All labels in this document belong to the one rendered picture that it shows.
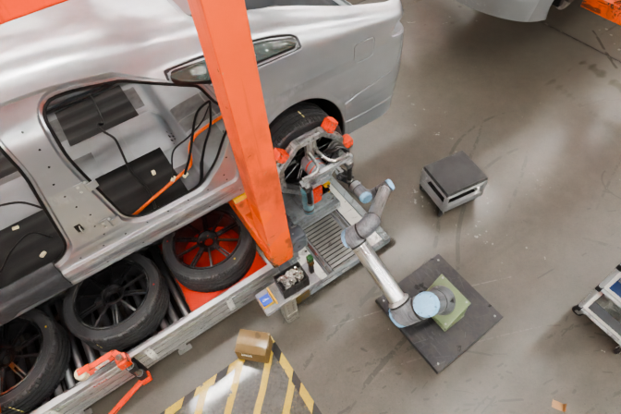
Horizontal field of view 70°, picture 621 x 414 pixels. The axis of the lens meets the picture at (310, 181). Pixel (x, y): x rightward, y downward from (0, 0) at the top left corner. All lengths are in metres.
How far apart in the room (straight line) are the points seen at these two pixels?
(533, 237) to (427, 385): 1.53
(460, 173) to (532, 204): 0.75
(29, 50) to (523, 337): 3.51
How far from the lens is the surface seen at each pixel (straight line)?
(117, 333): 3.27
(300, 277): 3.04
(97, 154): 3.62
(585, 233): 4.30
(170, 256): 3.38
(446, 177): 3.83
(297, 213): 3.69
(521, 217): 4.19
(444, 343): 3.20
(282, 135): 2.98
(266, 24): 2.70
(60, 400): 3.42
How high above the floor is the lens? 3.27
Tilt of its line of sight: 52 degrees down
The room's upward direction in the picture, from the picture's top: 6 degrees counter-clockwise
